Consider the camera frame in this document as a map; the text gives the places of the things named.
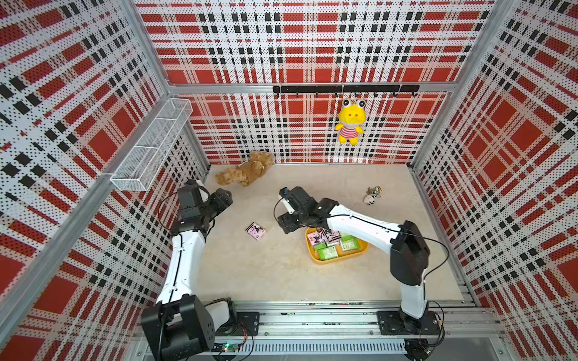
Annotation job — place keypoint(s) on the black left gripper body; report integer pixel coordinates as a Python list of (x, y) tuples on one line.
[(215, 205)]

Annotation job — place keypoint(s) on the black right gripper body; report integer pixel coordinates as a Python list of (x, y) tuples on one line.
[(293, 221)]

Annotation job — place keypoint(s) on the pink cartoon tissue pack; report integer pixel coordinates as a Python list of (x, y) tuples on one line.
[(256, 231), (332, 237), (316, 238)]

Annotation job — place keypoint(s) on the green tissue pack front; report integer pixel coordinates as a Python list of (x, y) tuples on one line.
[(326, 254)]

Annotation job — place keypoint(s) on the yellow plastic storage tray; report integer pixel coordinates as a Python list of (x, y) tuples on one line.
[(364, 246)]

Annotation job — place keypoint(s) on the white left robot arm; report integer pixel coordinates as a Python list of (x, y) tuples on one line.
[(179, 325)]

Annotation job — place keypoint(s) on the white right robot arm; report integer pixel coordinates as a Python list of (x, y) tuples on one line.
[(407, 248)]

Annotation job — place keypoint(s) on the brown teddy bear plush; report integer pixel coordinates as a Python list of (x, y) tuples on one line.
[(248, 172)]

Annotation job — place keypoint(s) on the white black cow plush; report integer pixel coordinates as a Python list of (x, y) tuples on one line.
[(369, 199)]

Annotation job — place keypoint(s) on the yellow frog plush striped shirt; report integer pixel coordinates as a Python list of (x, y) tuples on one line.
[(351, 117)]

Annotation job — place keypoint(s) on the small electronics board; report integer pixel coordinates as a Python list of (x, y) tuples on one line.
[(226, 348)]

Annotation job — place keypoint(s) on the white wire mesh basket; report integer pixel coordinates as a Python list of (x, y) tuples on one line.
[(141, 166)]

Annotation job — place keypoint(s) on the fox figure keychain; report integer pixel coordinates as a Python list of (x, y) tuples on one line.
[(375, 191)]

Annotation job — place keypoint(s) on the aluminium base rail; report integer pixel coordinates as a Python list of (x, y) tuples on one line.
[(351, 330)]

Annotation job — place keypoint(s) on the black hook rail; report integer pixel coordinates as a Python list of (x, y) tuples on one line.
[(337, 89)]

